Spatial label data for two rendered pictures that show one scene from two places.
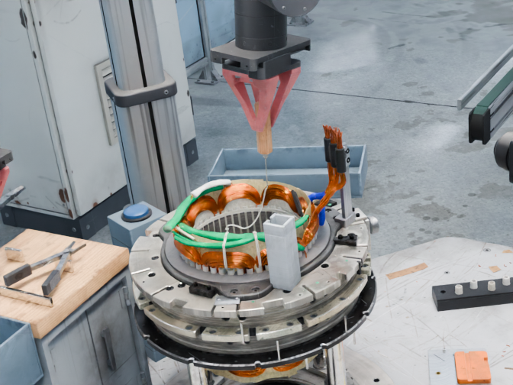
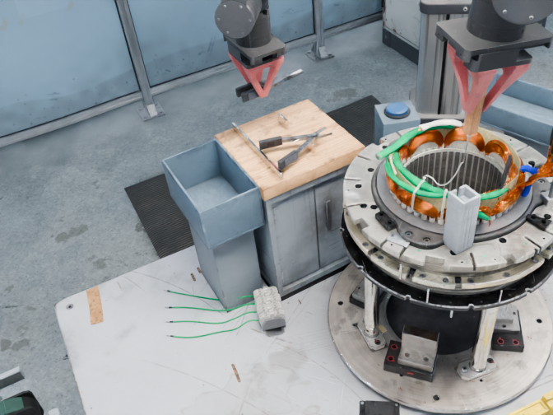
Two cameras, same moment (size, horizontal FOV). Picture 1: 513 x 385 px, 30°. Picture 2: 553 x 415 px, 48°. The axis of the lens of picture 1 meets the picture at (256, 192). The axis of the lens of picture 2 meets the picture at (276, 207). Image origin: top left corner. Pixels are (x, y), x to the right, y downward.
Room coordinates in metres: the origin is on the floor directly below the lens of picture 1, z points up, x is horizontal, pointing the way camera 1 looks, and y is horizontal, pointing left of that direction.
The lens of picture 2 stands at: (0.40, -0.14, 1.70)
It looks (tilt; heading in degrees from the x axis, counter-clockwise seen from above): 42 degrees down; 33
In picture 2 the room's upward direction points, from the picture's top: 7 degrees counter-clockwise
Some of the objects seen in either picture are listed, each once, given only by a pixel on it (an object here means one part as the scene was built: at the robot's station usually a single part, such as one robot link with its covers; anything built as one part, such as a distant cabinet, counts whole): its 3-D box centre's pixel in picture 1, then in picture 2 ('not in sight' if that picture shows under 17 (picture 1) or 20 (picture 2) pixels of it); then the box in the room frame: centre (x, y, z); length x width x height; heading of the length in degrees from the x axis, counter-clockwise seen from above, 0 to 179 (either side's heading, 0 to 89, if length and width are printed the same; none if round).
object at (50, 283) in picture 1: (50, 282); (287, 160); (1.09, 0.28, 1.09); 0.04 x 0.01 x 0.02; 163
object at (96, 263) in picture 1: (33, 279); (287, 146); (1.16, 0.32, 1.05); 0.20 x 0.19 x 0.02; 148
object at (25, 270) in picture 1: (17, 274); (270, 142); (1.12, 0.33, 1.09); 0.04 x 0.01 x 0.02; 133
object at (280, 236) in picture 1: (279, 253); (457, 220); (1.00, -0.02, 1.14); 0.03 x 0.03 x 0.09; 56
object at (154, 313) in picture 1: (172, 319); (359, 229); (1.01, 0.12, 1.06); 0.09 x 0.04 x 0.01; 56
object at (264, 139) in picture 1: (263, 127); (474, 109); (1.01, -0.02, 1.30); 0.02 x 0.02 x 0.06
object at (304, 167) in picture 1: (295, 235); (532, 168); (1.42, -0.06, 0.92); 0.25 x 0.11 x 0.28; 76
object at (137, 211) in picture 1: (136, 211); (397, 109); (1.36, 0.19, 1.04); 0.04 x 0.04 x 0.01
